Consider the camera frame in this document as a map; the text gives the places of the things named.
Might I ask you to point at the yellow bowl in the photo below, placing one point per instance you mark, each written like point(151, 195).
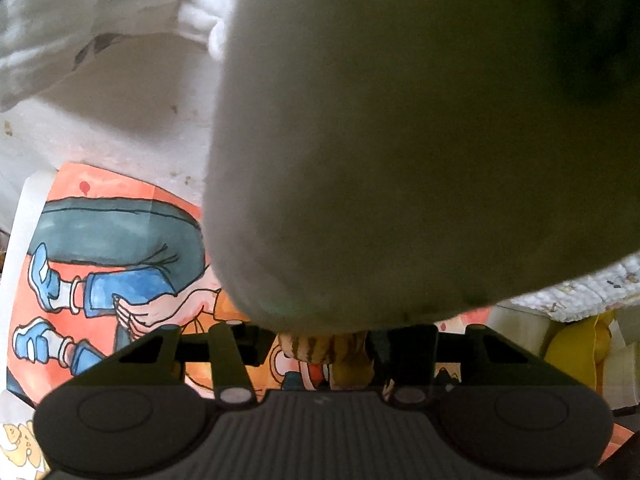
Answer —
point(575, 355)

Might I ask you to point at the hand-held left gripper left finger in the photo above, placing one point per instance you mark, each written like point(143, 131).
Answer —
point(255, 345)

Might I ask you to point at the round yellow-green pear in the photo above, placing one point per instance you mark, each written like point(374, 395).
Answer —
point(400, 135)

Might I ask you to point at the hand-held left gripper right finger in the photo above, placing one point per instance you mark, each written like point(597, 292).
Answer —
point(412, 355)

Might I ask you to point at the printed quilted blanket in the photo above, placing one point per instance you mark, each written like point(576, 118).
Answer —
point(75, 10)

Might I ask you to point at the watercolour cartoon poster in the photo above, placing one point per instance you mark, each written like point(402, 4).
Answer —
point(125, 240)

